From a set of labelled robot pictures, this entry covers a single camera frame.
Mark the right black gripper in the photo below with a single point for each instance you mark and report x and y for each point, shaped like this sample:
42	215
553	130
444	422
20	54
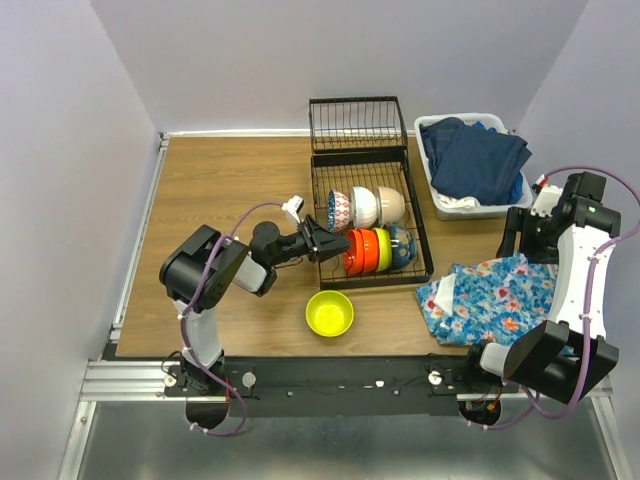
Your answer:
517	220

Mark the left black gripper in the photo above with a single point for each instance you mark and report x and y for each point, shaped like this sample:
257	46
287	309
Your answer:
317	238

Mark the orange bowl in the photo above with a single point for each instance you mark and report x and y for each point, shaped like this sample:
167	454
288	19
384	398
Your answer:
370	250
353	258

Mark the blue patterned bowl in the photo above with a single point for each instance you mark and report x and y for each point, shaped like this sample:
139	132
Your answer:
338	211

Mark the white bowl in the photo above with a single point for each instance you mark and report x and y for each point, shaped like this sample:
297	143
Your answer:
364	207
391	205

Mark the lime green bowl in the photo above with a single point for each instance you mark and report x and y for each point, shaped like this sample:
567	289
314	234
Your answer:
385	249

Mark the yellow green nested bowl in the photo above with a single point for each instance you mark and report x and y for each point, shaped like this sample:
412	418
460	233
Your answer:
329	313

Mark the black wire dish rack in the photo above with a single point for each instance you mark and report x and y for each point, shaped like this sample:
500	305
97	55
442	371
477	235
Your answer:
362	141

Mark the dark floral bowl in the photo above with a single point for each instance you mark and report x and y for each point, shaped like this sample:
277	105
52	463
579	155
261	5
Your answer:
403	246

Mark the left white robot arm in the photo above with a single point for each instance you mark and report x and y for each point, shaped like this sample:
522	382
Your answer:
199	272

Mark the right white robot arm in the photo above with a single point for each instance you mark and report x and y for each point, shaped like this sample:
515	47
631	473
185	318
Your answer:
567	354

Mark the white plastic laundry basket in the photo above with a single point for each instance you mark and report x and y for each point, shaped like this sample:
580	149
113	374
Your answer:
485	121

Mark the white cloth in basket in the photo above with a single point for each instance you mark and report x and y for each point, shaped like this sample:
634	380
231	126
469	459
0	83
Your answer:
458	203

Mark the dark blue jeans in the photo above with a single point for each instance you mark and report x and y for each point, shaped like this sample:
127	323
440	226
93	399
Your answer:
469	161

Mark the blue floral cloth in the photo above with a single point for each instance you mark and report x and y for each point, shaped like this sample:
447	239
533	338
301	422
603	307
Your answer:
498	300

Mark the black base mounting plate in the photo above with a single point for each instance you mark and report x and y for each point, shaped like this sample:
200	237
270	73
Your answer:
323	386

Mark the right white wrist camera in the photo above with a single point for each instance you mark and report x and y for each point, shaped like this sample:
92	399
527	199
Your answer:
548	196

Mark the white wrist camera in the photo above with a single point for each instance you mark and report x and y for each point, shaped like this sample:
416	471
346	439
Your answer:
292	209
548	196

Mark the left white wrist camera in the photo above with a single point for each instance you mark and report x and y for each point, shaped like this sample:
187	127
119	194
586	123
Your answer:
292	209

